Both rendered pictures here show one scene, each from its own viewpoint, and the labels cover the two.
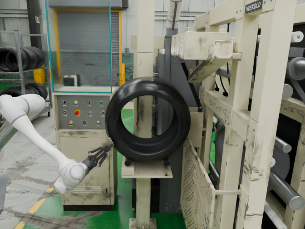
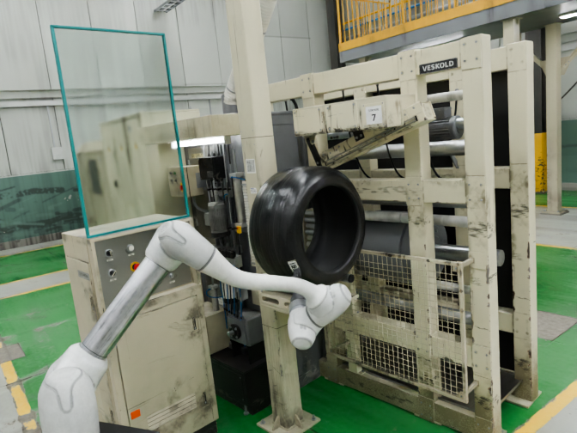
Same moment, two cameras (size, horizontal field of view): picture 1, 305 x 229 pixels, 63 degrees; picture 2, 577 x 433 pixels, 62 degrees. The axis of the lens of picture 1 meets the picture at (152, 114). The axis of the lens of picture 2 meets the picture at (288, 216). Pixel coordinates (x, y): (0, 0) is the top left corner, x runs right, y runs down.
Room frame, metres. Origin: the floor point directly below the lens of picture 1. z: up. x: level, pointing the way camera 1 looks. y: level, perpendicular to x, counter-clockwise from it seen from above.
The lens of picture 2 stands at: (0.01, 1.60, 1.64)
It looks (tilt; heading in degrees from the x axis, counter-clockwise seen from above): 9 degrees down; 320
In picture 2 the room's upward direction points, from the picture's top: 6 degrees counter-clockwise
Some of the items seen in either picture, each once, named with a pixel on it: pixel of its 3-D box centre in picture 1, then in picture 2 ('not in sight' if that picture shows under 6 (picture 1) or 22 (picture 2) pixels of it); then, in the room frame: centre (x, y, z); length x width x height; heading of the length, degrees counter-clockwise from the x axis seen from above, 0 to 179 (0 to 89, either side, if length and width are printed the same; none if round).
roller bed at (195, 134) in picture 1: (191, 126); (323, 234); (2.04, -0.33, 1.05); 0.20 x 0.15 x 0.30; 3
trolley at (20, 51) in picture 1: (23, 79); not in sight; (5.32, 2.76, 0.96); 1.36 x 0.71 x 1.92; 176
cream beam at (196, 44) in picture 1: (194, 46); (350, 117); (1.69, -0.27, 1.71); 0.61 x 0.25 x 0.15; 3
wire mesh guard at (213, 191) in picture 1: (192, 198); (385, 314); (1.59, -0.30, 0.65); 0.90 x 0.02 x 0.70; 3
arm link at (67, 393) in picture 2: not in sight; (68, 404); (1.55, 1.29, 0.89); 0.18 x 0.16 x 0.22; 165
